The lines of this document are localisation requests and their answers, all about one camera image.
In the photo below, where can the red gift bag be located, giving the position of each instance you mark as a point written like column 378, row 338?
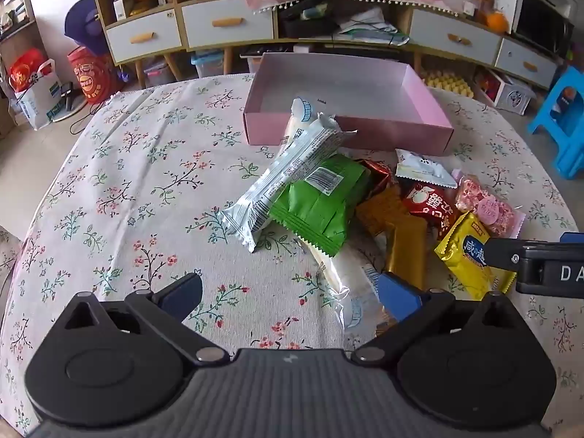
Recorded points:
column 25, row 73

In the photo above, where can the red printed bag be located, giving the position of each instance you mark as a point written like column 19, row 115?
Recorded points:
column 91, row 77

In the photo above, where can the wooden side shelf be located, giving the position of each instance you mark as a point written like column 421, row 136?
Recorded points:
column 16, row 4

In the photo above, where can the long wooden cabinet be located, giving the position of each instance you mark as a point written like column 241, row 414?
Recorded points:
column 228, row 50

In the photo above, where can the gold snack packet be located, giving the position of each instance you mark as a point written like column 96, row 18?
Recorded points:
column 406, row 255

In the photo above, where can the yellow egg foam pad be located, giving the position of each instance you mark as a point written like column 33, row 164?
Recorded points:
column 449, row 83

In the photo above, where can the white cabinet drawer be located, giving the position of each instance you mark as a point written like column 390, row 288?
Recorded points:
column 456, row 39
column 527, row 64
column 228, row 23
column 143, row 36

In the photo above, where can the small red box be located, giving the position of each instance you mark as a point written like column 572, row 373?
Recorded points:
column 487, row 84

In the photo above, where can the red foil snack packet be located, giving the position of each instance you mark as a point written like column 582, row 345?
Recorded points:
column 378, row 175

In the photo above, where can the red snack packet apple print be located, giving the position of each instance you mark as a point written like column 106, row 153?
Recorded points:
column 429, row 205

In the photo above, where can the clear bin blue lid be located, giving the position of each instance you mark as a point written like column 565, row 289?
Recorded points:
column 207, row 64

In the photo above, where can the clear bread packet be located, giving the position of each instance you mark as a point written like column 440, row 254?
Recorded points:
column 351, row 273

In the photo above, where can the yellow snack packet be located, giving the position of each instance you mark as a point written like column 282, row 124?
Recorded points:
column 465, row 255

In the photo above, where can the purple hat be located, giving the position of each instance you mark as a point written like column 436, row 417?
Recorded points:
column 84, row 23

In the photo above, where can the white cream snack packet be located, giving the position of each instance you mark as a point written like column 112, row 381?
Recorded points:
column 299, row 118

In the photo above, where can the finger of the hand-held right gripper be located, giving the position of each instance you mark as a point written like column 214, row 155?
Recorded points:
column 572, row 238
column 499, row 254

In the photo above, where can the pink cardboard box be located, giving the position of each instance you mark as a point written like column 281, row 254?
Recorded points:
column 397, row 137

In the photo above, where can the long silver white snack packet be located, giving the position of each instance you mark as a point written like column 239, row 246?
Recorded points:
column 283, row 173

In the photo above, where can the white shopping bag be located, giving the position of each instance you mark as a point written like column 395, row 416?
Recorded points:
column 39, row 100

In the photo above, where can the blue plastic stool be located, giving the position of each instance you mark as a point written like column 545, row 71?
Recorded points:
column 563, row 114

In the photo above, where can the clear storage bin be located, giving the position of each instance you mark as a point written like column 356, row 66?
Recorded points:
column 157, row 73

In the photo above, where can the pile of papers and bags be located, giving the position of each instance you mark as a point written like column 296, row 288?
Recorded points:
column 369, row 27

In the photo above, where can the small white snack packet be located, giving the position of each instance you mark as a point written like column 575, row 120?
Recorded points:
column 424, row 169

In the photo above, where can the white patterned box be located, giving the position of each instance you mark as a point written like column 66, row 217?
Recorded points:
column 515, row 96

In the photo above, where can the green snack packet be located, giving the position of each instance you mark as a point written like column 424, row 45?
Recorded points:
column 319, row 205

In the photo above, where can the microwave oven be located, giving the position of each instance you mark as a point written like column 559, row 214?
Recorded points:
column 540, row 23

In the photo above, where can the pink snack packet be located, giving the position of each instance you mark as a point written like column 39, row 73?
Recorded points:
column 483, row 205

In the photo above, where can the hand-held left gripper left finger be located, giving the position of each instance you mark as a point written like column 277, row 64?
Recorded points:
column 182, row 293

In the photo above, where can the black storage box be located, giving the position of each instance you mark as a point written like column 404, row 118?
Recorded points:
column 305, row 23

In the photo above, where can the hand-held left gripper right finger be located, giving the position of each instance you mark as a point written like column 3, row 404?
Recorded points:
column 398, row 299

